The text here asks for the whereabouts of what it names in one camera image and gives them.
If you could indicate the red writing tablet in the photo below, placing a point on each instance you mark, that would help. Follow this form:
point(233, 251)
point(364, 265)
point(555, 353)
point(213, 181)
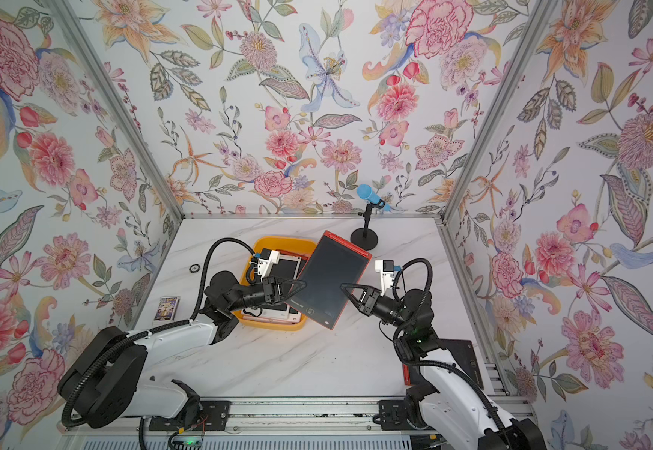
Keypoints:
point(465, 356)
point(334, 262)
point(286, 256)

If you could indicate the white writing tablet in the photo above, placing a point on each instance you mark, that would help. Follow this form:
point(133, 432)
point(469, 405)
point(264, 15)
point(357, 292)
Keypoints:
point(287, 271)

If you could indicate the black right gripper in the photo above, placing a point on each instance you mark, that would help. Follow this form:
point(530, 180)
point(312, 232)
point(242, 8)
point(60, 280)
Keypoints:
point(367, 307)

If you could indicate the black microphone stand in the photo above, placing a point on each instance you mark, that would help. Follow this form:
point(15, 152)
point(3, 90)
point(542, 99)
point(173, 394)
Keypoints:
point(364, 237)

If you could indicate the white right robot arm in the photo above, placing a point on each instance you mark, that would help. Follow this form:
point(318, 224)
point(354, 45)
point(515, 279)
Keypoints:
point(448, 400)

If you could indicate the small card box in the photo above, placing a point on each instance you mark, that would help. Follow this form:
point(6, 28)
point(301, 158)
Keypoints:
point(166, 309)

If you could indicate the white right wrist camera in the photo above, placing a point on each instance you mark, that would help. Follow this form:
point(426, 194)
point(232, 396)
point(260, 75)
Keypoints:
point(388, 272)

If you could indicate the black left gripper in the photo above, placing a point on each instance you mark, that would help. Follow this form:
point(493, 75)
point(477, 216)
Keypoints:
point(271, 291)

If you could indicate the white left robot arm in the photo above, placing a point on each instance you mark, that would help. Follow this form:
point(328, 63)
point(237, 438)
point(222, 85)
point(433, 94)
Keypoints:
point(119, 374)

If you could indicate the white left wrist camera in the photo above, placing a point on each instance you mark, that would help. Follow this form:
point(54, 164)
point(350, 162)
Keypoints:
point(266, 259)

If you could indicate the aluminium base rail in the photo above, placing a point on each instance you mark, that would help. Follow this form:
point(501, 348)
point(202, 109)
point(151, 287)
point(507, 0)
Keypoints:
point(287, 423)

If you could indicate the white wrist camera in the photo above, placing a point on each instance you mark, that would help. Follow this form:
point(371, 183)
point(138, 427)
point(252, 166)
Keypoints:
point(266, 259)
point(388, 272)

